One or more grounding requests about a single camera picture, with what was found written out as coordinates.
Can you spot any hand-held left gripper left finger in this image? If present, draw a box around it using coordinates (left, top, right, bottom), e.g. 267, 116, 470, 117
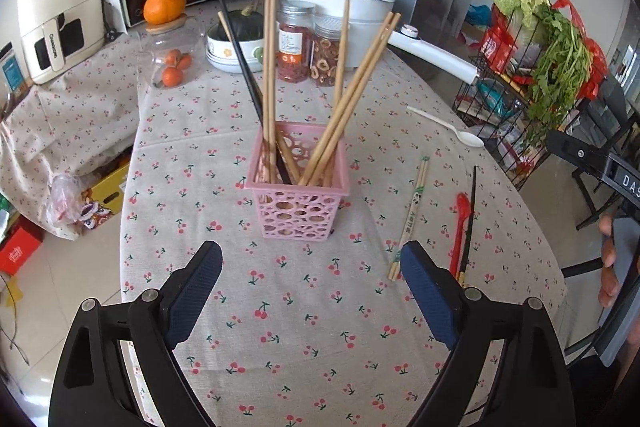
47, 241, 223, 427

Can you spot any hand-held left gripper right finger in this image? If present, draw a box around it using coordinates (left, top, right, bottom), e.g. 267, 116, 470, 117
400, 241, 573, 427

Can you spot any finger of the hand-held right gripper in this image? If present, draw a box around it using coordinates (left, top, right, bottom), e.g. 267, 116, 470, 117
546, 129, 615, 178

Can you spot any bamboo chopstick with green print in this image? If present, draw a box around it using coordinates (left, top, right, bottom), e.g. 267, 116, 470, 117
392, 157, 431, 282
388, 156, 427, 280

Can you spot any red plastic spoon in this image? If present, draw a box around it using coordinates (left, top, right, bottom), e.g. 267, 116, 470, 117
449, 193, 471, 278

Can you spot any black chopstick with gold band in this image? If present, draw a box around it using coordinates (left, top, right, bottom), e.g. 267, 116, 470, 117
215, 0, 293, 185
457, 166, 477, 288

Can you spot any white plastic spoon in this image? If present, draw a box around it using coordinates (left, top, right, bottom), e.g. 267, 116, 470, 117
406, 105, 485, 148

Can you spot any pink perforated utensil holder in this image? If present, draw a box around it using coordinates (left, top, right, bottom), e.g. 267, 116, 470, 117
248, 121, 351, 242

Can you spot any plain wooden chopstick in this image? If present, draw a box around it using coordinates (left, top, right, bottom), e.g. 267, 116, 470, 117
320, 0, 351, 188
306, 12, 402, 186
276, 134, 302, 182
297, 11, 396, 185

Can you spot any person's right hand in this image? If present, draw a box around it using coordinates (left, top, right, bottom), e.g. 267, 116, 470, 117
599, 214, 626, 308

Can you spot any black metal chair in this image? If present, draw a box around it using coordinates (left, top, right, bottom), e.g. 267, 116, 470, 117
562, 74, 640, 358

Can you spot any green leafy herb bunch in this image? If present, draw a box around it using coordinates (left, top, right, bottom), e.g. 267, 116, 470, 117
525, 2, 593, 148

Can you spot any blue packet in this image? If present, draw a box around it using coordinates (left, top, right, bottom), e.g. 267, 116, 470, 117
477, 82, 516, 118

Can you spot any cherry print tablecloth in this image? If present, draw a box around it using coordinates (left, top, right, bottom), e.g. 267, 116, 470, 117
117, 0, 568, 427

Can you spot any red snack packet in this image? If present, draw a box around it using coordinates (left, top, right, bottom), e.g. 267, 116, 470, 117
480, 27, 518, 72

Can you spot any yellow cardboard box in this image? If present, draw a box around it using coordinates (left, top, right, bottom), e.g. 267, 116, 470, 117
85, 157, 131, 228

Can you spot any clear plastic bag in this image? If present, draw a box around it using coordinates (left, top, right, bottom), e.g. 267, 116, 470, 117
50, 174, 86, 228

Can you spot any red box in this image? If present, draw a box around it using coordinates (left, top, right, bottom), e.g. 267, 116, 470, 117
0, 224, 43, 275

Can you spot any cherry print furniture cover cloth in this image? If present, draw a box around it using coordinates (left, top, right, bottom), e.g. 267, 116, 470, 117
0, 57, 146, 238

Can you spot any white floral bowl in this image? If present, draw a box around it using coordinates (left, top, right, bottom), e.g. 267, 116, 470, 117
207, 24, 266, 74

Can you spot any glass jar with wooden lid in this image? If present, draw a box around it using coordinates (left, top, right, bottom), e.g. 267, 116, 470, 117
137, 14, 206, 90

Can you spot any clear jar of dried rings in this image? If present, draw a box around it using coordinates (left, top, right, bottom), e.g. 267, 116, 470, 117
310, 19, 351, 88

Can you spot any clear jar of red berries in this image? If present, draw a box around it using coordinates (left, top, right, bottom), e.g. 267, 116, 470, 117
276, 2, 316, 84

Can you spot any dark green squash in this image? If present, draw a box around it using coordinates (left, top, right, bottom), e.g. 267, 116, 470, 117
235, 7, 266, 42

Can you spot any teal box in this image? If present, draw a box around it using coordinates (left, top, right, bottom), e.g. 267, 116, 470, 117
0, 54, 26, 95

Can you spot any black wire rack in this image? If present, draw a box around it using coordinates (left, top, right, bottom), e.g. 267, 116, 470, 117
452, 7, 616, 192

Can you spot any thin floor cable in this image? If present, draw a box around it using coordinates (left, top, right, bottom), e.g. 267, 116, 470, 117
0, 277, 31, 363

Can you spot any white electric pot with handle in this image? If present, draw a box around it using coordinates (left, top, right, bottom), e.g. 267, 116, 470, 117
285, 0, 481, 85

